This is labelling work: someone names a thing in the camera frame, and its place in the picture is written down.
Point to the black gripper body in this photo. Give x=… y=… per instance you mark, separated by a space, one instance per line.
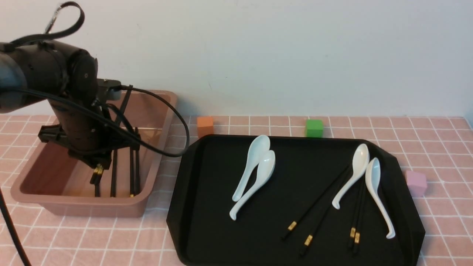
x=93 y=147

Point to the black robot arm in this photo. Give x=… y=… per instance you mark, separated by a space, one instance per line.
x=68 y=73

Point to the black chopstick in bin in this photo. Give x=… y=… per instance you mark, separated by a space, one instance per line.
x=97 y=190
x=137 y=171
x=114 y=174
x=132 y=171

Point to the black chopstick in bin rightmost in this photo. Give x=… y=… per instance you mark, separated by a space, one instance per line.
x=137 y=171

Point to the black chopstick in bin leftmost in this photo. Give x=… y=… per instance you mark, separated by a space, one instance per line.
x=97 y=190

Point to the pink plastic bin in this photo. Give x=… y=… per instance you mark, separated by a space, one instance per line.
x=60 y=184

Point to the orange cube block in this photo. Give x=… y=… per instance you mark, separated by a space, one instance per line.
x=205 y=126

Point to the black plastic tray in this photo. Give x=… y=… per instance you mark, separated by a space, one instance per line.
x=272 y=226

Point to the white ceramic spoon upper left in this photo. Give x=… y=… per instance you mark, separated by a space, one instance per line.
x=259 y=146

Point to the white ceramic spoon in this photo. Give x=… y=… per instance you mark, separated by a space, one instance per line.
x=359 y=165
x=259 y=146
x=264 y=172
x=372 y=182

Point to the white ceramic spoon lower left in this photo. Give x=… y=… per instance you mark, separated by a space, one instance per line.
x=264 y=172

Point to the green cube block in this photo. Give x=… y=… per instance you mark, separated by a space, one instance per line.
x=314 y=128

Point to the white ceramic spoon centre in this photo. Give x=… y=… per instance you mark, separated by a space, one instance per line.
x=359 y=165

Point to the white ceramic spoon right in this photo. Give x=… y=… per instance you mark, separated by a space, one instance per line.
x=372 y=182

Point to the pink cube block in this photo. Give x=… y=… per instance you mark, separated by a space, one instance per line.
x=416 y=182

